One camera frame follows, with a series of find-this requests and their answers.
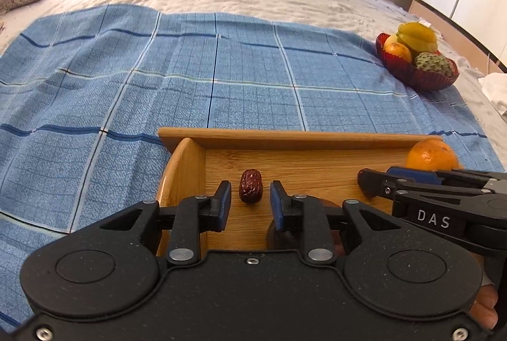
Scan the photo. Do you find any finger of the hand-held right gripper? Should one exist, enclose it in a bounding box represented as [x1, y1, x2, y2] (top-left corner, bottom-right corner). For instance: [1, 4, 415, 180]
[388, 165, 507, 188]
[357, 168, 507, 204]

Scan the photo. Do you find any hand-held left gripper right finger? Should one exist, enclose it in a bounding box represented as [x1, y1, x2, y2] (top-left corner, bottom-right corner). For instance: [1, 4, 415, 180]
[269, 180, 401, 266]

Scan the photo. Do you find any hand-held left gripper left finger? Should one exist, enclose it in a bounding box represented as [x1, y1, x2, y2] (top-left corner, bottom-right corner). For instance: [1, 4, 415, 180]
[95, 180, 232, 267]

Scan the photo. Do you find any orange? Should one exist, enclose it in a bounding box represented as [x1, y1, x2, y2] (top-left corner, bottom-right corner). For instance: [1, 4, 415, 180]
[406, 138, 460, 171]

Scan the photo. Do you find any dark red apple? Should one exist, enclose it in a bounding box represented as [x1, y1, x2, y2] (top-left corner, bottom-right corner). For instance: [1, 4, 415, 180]
[265, 197, 346, 251]

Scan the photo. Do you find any dried red date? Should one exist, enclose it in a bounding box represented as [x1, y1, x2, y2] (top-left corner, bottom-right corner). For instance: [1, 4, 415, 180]
[239, 169, 262, 203]

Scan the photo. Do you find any wooden tray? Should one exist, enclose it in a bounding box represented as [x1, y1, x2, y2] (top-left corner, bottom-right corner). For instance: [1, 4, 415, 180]
[156, 127, 444, 258]

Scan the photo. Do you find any person's right hand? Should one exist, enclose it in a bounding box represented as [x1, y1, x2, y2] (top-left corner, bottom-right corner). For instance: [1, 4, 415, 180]
[469, 273, 500, 331]

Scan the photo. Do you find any red glass bowl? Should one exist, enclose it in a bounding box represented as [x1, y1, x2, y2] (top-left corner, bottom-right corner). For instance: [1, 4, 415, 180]
[375, 33, 460, 91]

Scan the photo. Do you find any green sugar apple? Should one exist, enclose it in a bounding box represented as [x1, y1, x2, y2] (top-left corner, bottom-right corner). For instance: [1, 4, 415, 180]
[414, 52, 453, 78]

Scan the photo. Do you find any white crumpled cloth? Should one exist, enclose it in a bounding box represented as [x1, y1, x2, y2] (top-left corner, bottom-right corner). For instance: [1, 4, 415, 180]
[477, 72, 507, 116]

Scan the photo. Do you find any orange round fruit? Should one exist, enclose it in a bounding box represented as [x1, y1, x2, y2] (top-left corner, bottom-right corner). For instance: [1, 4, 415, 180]
[383, 42, 413, 63]

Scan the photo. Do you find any yellow star fruit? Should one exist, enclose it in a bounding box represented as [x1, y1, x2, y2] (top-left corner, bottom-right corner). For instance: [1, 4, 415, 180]
[396, 21, 439, 53]

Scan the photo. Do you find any blue checked blanket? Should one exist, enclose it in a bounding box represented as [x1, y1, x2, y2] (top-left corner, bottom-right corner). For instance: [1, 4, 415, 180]
[0, 4, 502, 330]

